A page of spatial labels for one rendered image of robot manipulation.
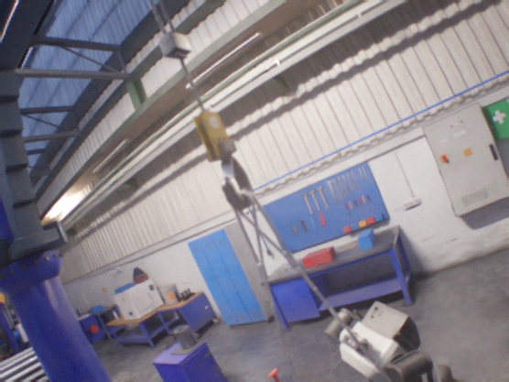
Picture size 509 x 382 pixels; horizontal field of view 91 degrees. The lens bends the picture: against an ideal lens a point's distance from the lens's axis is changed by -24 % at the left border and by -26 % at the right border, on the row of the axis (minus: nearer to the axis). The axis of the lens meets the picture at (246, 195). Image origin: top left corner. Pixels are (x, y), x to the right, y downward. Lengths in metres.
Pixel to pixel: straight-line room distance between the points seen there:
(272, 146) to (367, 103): 1.60
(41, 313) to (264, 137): 4.13
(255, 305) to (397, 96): 3.79
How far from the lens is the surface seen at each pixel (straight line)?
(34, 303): 1.82
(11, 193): 1.67
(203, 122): 0.64
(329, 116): 4.59
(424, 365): 1.30
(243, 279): 5.17
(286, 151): 4.85
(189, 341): 3.67
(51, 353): 1.85
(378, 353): 1.35
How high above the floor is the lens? 1.96
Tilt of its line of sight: 2 degrees up
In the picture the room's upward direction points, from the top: 24 degrees counter-clockwise
